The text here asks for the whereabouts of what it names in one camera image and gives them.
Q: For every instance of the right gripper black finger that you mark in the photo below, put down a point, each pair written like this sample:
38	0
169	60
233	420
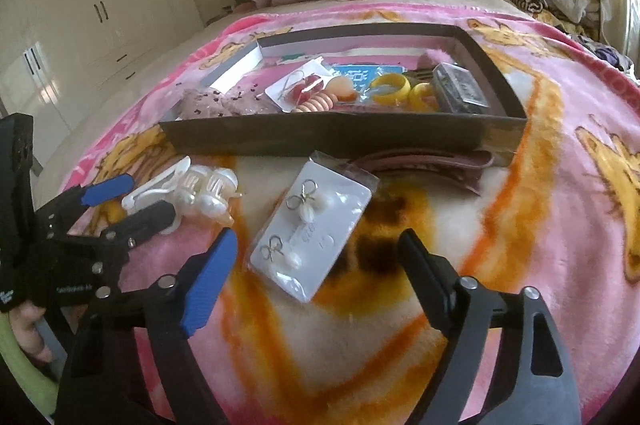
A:
435	283
139	228

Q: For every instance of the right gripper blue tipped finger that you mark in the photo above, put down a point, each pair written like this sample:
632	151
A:
76	200

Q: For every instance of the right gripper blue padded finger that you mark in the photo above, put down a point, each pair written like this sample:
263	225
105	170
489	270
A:
202	278

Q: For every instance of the pearl earring card packet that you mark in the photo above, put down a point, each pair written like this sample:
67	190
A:
309	228

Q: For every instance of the clear box rhinestone jewelry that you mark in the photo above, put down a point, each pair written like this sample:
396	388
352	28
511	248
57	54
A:
457	91

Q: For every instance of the person's left hand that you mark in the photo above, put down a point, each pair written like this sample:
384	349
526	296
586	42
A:
23	321

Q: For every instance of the dark red hair clip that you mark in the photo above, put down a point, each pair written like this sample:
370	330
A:
464	169

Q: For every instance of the pink bear blanket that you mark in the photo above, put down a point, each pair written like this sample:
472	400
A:
564	217

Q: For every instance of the yellow bangle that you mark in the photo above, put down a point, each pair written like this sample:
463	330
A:
391	89
422	99

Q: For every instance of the pink glitter fabric piece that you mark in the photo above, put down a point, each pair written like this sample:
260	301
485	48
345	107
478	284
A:
209	103

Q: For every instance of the dark cardboard tray box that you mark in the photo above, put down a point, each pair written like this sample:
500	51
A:
351	130

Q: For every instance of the cream wardrobe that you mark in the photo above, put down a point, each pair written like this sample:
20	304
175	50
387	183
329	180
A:
62	59

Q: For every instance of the blue printed card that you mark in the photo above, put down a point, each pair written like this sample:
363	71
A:
362	75

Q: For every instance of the pink fluffy pompom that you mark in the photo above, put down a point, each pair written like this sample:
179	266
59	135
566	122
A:
431	58

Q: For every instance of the bag of clothes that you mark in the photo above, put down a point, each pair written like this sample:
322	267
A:
608	54

